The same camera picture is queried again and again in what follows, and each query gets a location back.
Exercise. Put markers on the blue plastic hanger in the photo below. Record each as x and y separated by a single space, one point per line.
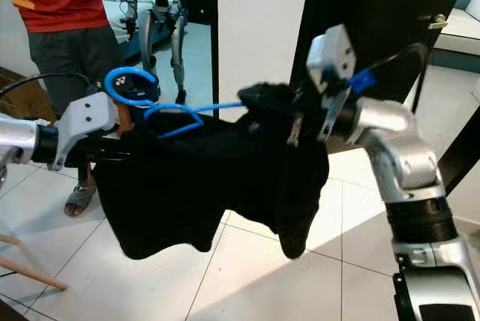
217 105

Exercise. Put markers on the black garment with white print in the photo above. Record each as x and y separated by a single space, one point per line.
195 186

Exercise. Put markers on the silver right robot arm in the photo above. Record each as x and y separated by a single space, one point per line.
412 178

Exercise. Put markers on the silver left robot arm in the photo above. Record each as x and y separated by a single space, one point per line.
19 137

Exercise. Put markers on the person in red shirt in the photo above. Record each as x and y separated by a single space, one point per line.
71 28

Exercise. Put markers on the silver humanoid robot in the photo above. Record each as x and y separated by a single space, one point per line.
165 13

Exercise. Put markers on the white bed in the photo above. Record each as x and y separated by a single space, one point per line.
461 32

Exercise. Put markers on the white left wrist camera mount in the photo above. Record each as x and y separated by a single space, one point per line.
86 122

